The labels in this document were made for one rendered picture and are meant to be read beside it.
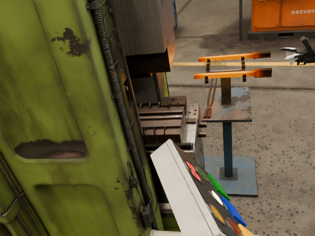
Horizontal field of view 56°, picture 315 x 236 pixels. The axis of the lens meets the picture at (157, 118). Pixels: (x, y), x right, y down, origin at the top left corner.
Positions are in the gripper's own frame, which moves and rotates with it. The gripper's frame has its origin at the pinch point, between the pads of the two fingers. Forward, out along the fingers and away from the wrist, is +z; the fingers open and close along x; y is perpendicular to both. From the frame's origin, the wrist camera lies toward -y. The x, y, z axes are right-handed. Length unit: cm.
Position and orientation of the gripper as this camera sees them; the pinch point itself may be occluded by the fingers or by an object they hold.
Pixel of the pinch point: (281, 53)
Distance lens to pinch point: 200.6
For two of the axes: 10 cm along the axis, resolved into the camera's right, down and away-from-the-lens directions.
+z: -9.7, 0.3, 2.3
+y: 1.6, 8.2, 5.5
